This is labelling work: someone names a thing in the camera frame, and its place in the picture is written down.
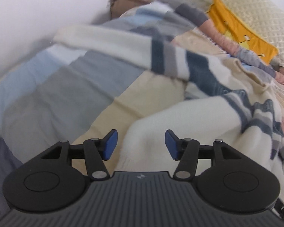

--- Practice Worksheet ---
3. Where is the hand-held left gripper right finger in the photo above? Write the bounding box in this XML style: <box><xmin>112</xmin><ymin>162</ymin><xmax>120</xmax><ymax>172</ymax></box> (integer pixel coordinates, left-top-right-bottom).
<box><xmin>165</xmin><ymin>129</ymin><xmax>242</xmax><ymax>181</ymax></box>

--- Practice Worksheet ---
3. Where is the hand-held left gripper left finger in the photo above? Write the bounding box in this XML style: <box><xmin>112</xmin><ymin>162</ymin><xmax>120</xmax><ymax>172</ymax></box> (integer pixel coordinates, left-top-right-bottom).
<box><xmin>41</xmin><ymin>129</ymin><xmax>119</xmax><ymax>181</ymax></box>

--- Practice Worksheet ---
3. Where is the cream striped sweater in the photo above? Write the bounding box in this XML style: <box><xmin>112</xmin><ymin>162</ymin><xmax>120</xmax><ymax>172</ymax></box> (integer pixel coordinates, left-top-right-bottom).
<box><xmin>53</xmin><ymin>25</ymin><xmax>284</xmax><ymax>214</ymax></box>

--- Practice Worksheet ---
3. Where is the patchwork quilt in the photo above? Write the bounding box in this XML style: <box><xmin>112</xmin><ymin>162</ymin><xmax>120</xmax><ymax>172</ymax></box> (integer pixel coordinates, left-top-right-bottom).
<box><xmin>0</xmin><ymin>0</ymin><xmax>284</xmax><ymax>220</ymax></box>

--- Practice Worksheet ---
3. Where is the yellow crown pillow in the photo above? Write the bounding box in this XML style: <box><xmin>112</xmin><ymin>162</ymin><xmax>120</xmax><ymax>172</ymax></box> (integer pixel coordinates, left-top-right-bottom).
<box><xmin>206</xmin><ymin>0</ymin><xmax>278</xmax><ymax>65</ymax></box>

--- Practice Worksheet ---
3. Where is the wooden nightstand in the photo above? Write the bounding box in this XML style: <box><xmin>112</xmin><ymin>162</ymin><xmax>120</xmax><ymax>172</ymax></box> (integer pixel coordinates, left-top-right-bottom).
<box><xmin>110</xmin><ymin>0</ymin><xmax>154</xmax><ymax>19</ymax></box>

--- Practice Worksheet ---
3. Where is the cream quilted headboard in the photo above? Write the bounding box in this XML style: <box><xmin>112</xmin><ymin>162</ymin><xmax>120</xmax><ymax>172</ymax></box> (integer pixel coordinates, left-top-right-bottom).
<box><xmin>185</xmin><ymin>0</ymin><xmax>284</xmax><ymax>69</ymax></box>

